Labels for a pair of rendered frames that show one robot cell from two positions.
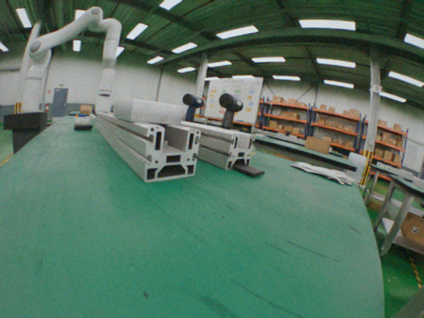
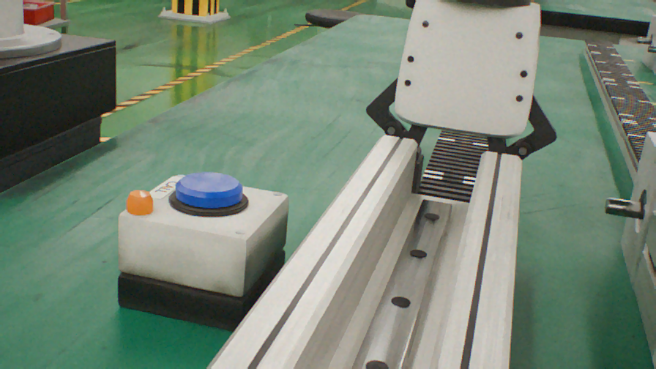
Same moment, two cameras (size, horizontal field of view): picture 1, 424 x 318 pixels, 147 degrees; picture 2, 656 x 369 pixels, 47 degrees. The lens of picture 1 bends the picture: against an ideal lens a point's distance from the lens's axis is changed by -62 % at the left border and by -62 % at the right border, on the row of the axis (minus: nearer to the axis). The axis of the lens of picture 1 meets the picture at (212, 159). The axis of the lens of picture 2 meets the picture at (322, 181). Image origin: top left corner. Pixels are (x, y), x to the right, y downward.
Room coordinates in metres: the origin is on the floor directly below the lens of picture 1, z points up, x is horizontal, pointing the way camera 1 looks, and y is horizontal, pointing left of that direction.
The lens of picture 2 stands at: (0.47, 0.24, 1.01)
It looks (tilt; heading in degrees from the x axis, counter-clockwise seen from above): 20 degrees down; 60
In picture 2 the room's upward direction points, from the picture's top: 5 degrees clockwise
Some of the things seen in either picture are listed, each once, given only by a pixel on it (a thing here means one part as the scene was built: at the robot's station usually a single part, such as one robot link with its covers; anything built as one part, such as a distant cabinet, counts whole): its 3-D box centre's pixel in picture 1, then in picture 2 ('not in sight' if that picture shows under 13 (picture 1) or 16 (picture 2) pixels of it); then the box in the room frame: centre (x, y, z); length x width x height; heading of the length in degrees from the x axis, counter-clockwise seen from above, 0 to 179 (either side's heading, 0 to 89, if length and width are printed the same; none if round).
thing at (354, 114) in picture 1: (333, 134); not in sight; (7.71, -6.33, 1.59); 2.83 x 0.98 x 3.17; 48
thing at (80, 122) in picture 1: (83, 122); (220, 247); (0.63, 0.64, 0.81); 0.10 x 0.08 x 0.06; 137
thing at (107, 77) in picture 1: (106, 79); not in sight; (0.85, 0.70, 1.06); 0.09 x 0.08 x 0.13; 34
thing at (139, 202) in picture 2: not in sight; (140, 200); (0.58, 0.65, 0.85); 0.01 x 0.01 x 0.01
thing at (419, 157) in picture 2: not in sight; (401, 162); (0.81, 0.72, 0.83); 0.03 x 0.03 x 0.07; 47
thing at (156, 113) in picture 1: (142, 117); not in sight; (0.36, 0.17, 0.87); 0.16 x 0.11 x 0.07; 47
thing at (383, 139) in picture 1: (381, 149); not in sight; (5.69, -8.55, 1.55); 2.83 x 0.98 x 3.10; 48
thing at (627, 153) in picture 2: not in sight; (616, 92); (1.40, 1.02, 0.79); 0.96 x 0.04 x 0.03; 47
